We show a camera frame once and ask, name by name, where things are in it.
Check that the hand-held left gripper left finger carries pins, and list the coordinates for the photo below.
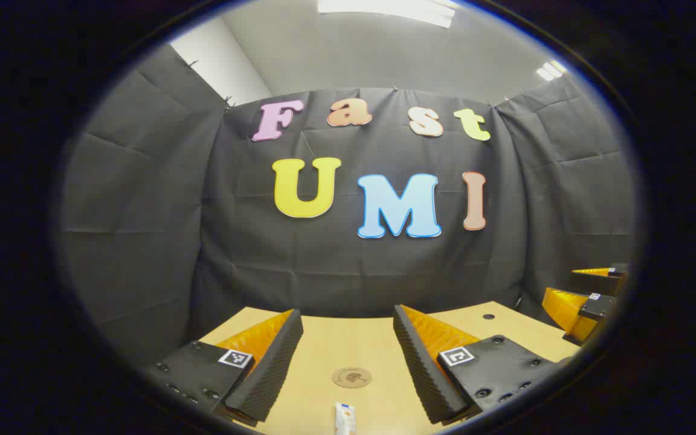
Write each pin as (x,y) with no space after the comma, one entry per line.
(272,362)

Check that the small ceiling light panel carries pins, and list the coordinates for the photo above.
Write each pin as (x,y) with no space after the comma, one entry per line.
(551,70)

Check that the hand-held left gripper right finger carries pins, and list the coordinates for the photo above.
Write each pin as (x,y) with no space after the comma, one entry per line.
(423,368)

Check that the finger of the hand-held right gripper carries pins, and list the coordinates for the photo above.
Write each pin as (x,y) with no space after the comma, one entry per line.
(602,279)
(571,311)

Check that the wooden desktop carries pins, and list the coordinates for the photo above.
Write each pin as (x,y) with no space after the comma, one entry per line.
(348,344)

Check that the black backdrop cloth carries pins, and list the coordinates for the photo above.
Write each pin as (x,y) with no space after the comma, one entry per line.
(354,272)

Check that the white toothpaste tube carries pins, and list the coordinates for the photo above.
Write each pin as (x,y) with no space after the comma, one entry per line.
(345,418)

